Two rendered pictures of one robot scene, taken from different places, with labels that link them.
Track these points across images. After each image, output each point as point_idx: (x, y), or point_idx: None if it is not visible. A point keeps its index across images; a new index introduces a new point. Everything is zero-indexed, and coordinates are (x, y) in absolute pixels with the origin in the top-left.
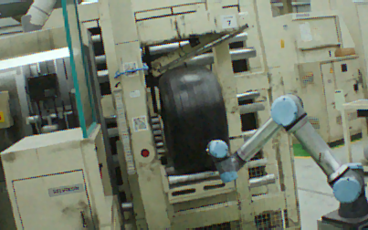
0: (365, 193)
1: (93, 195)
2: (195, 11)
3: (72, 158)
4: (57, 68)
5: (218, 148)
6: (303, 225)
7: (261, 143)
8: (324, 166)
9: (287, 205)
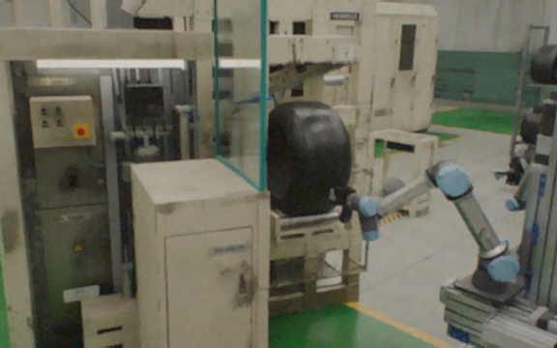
0: (393, 229)
1: (257, 255)
2: (277, 21)
3: (244, 213)
4: (154, 76)
5: (370, 206)
6: (339, 260)
7: (404, 203)
8: (483, 241)
9: (350, 246)
